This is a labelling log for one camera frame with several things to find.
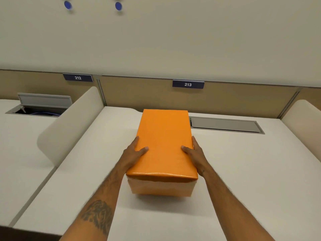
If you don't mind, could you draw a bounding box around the person's right hand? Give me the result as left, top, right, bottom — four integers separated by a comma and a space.
181, 136, 208, 177

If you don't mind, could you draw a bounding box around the person's left hand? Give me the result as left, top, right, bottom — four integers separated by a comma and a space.
121, 136, 149, 174

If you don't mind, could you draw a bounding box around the orange box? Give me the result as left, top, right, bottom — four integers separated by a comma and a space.
126, 109, 198, 197

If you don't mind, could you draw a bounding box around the person's left forearm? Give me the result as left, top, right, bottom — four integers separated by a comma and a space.
59, 162, 126, 241

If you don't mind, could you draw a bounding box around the person's right forearm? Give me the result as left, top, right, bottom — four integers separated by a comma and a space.
201, 171, 275, 241

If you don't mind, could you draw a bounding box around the beige back partition panel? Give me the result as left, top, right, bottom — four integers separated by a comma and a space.
0, 69, 321, 119

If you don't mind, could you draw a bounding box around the blue desk number sign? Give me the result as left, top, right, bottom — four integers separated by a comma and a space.
63, 73, 94, 83
172, 79, 205, 89

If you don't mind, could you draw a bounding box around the white curved desk divider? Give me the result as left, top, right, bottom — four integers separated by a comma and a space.
281, 99, 321, 162
37, 86, 104, 167

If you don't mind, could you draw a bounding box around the closed grey cable hatch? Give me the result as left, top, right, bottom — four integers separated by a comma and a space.
189, 117, 265, 134

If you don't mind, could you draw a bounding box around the open grey cable hatch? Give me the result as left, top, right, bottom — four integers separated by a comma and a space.
5, 93, 73, 118

